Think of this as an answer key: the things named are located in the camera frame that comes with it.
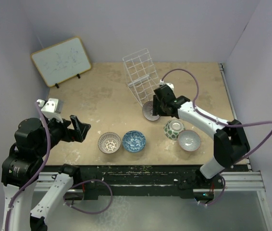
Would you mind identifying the purple striped bowl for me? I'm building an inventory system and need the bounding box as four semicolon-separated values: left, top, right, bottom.
142;101;160;121

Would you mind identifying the grey bowl red rim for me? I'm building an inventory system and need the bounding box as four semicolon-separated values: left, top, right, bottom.
178;130;201;152

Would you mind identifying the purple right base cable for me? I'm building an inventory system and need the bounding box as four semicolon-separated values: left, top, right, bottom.
195;177;226;206

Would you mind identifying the black table front rail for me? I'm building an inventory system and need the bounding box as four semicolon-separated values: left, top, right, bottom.
68;165;248;201

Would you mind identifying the white wire dish rack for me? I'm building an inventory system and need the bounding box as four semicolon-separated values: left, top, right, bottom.
123;49;160;106

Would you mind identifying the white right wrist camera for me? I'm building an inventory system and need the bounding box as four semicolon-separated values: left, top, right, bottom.
159;80;174;90

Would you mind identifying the maroon lattice pattern bowl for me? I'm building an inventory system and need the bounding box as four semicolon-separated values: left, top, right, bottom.
98;132;121;154

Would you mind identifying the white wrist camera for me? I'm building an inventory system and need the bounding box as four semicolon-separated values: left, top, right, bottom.
159;80;174;90
36;98;63;123

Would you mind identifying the green leaf pattern bowl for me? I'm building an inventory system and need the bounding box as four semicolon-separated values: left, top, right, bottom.
163;119;185;141

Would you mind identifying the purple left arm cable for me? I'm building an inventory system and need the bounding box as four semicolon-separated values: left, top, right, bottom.
5;100;52;231

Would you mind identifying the yellow framed whiteboard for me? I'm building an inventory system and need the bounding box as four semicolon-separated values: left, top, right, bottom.
31;37;91;87

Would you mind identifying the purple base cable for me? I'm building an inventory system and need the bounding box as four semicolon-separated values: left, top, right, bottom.
63;179;113;214
195;177;226;206

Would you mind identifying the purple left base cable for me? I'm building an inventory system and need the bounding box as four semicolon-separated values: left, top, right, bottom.
63;179;113;214

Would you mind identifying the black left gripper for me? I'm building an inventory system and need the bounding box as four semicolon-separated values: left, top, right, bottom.
35;113;90;155

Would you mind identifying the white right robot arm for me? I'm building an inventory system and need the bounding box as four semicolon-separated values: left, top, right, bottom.
153;84;250;188

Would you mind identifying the blue floral pattern bowl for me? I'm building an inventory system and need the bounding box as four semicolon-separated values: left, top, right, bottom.
123;130;146;153

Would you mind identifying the aluminium side rail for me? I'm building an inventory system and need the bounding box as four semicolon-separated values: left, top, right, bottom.
218;63;252;172

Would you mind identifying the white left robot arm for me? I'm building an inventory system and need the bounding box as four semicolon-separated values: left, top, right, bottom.
1;115;91;231

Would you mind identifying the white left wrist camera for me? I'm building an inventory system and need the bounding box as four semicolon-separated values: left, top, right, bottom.
36;98;63;123

